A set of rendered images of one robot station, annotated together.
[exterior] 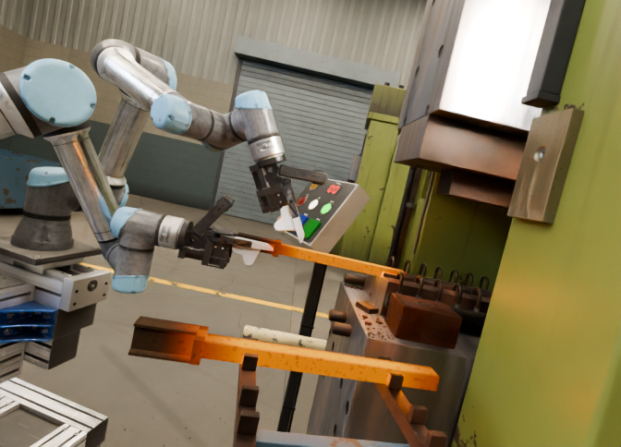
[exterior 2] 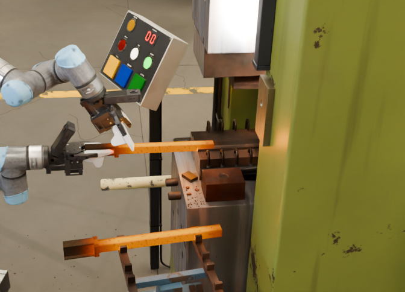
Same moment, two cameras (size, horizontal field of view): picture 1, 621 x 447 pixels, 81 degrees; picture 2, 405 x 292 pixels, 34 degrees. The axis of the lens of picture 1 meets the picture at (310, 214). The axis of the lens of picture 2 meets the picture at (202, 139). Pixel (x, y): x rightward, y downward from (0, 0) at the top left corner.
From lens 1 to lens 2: 1.28 m
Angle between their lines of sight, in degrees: 26
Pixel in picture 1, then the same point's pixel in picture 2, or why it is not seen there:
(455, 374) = (244, 214)
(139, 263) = (21, 184)
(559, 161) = (266, 116)
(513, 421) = (263, 241)
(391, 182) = not seen: outside the picture
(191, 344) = (92, 247)
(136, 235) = (14, 169)
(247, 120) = (70, 75)
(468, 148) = (238, 63)
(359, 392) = not seen: hidden behind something
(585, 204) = (275, 145)
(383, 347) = (198, 211)
